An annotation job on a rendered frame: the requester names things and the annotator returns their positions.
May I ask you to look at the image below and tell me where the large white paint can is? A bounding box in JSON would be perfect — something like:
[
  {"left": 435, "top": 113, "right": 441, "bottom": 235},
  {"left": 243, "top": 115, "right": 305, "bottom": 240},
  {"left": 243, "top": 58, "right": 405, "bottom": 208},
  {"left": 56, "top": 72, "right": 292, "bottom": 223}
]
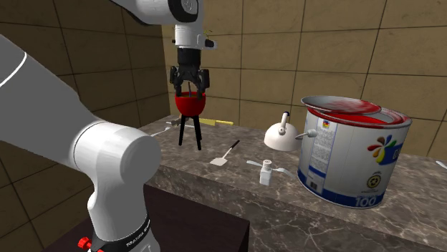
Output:
[{"left": 296, "top": 95, "right": 413, "bottom": 210}]

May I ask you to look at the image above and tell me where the white kettle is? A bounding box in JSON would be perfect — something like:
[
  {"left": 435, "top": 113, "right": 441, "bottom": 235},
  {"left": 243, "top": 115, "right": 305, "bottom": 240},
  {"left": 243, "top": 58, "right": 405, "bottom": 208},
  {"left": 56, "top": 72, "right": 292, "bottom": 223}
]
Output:
[{"left": 263, "top": 111, "right": 319, "bottom": 152}]

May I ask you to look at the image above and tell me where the white spatula with black handle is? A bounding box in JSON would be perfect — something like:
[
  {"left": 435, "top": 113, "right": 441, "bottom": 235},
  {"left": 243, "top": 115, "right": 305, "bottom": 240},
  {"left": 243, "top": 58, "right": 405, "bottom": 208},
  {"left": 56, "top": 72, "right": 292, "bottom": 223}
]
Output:
[{"left": 208, "top": 139, "right": 241, "bottom": 168}]

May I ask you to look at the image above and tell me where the dark robot stand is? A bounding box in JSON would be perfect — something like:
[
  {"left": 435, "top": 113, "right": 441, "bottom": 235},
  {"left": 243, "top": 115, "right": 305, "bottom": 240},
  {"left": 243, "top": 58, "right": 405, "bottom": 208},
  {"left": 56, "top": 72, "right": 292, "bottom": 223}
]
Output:
[{"left": 42, "top": 184, "right": 251, "bottom": 252}]

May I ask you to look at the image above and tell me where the small white spoon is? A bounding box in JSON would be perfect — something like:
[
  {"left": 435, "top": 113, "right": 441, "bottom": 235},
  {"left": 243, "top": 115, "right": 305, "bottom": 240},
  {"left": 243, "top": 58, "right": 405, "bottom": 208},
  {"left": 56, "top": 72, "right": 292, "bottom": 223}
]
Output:
[{"left": 149, "top": 126, "right": 173, "bottom": 138}]

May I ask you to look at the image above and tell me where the white salt shaker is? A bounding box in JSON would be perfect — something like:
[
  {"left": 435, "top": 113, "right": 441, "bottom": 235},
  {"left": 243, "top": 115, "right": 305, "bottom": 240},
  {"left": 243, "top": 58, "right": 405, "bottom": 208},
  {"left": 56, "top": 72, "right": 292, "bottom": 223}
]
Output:
[{"left": 259, "top": 159, "right": 274, "bottom": 187}]

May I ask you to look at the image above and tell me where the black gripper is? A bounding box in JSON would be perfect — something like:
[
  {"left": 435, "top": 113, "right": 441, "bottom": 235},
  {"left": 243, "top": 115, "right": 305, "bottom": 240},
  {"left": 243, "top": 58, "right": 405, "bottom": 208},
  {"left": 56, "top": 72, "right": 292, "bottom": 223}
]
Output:
[{"left": 169, "top": 47, "right": 211, "bottom": 101}]

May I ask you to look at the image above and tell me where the red bowl on black legs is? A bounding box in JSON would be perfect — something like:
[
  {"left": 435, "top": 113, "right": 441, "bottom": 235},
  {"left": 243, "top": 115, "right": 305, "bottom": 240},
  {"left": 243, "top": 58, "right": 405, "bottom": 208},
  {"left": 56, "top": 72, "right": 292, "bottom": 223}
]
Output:
[{"left": 174, "top": 91, "right": 207, "bottom": 151}]

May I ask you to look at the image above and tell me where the yellow-handled knife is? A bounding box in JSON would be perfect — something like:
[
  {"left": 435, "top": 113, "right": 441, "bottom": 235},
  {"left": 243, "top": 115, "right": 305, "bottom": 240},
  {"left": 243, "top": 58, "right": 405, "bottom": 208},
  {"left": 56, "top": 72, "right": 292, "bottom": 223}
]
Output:
[{"left": 198, "top": 117, "right": 234, "bottom": 127}]

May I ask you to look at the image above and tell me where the grey kitchen utensil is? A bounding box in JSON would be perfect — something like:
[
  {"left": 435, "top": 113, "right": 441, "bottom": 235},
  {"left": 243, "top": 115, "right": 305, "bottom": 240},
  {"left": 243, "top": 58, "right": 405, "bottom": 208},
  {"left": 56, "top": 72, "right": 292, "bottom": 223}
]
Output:
[{"left": 165, "top": 116, "right": 192, "bottom": 129}]

